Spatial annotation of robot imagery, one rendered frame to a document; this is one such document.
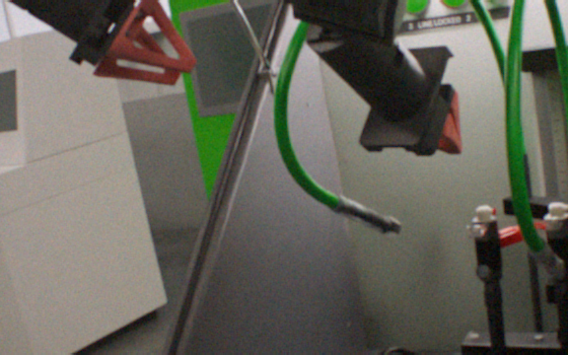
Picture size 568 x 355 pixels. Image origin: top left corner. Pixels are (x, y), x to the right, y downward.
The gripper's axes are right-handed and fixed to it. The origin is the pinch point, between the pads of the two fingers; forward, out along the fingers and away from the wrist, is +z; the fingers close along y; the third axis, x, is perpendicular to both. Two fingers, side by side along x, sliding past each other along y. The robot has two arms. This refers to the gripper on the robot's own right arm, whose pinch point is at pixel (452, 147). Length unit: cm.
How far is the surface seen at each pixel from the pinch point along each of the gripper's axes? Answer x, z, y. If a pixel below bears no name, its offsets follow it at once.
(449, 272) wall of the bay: 23.6, 41.2, 2.1
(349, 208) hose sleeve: 10.3, 0.4, -6.8
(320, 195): 11.0, -3.4, -7.4
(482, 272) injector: 1.0, 13.5, -7.4
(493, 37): 7.1, 11.6, 22.5
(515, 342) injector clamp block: 1.0, 25.0, -11.3
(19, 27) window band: 531, 130, 195
